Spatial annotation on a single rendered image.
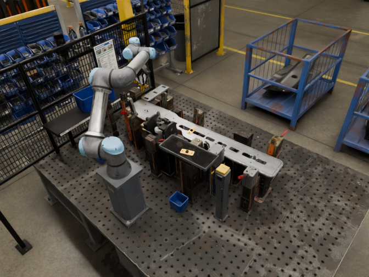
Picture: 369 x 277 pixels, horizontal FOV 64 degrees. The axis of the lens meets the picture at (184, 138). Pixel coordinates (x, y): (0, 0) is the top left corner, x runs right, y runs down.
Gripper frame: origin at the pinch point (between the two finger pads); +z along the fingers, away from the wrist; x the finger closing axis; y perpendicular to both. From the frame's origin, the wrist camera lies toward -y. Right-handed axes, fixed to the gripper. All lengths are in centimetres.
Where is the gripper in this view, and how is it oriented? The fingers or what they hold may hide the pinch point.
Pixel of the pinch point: (143, 83)
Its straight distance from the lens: 239.1
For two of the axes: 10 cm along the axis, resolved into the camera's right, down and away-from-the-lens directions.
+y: -7.7, -3.7, 5.2
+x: -6.3, 5.2, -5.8
